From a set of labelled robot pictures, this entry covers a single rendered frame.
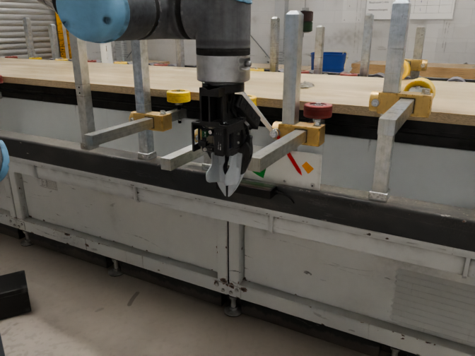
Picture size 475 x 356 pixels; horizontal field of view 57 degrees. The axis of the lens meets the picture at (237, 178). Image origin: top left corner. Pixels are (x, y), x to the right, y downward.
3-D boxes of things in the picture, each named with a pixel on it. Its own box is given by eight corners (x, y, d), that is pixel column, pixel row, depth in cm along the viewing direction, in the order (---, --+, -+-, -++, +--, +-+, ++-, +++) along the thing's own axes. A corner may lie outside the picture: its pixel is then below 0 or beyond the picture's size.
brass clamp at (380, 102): (427, 119, 97) (431, 96, 95) (367, 113, 103) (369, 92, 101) (430, 114, 102) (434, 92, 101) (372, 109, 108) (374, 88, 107)
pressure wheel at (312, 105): (324, 147, 121) (327, 106, 117) (297, 143, 125) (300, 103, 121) (333, 140, 128) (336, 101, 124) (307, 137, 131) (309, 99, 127)
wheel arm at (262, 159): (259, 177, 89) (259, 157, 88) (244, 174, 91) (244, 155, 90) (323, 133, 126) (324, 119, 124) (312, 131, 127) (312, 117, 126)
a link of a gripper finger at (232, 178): (215, 204, 78) (215, 155, 75) (230, 193, 83) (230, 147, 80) (230, 208, 77) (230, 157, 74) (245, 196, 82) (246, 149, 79)
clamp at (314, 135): (318, 147, 112) (319, 128, 110) (270, 140, 118) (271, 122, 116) (324, 142, 117) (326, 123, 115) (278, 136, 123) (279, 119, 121)
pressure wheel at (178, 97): (194, 124, 148) (192, 90, 144) (170, 126, 146) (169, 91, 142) (188, 119, 155) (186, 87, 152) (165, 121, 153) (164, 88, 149)
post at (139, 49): (148, 171, 143) (138, 16, 127) (141, 169, 145) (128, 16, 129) (155, 168, 146) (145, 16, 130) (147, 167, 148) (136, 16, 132)
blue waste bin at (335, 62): (337, 102, 652) (341, 52, 628) (302, 99, 680) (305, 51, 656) (349, 97, 699) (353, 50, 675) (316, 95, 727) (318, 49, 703)
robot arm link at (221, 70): (213, 51, 78) (262, 54, 74) (213, 80, 80) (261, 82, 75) (185, 54, 70) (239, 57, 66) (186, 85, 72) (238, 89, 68)
